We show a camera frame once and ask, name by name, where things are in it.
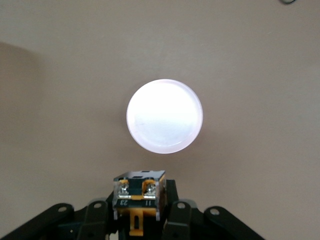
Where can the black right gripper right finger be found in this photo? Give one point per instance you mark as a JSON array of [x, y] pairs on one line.
[[182, 220]]

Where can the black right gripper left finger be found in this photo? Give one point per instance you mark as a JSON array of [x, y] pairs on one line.
[[95, 220]]

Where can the orange push-button switch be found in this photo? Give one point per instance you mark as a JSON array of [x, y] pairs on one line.
[[136, 190]]

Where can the pink round plate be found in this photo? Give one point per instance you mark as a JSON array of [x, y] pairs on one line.
[[165, 117]]

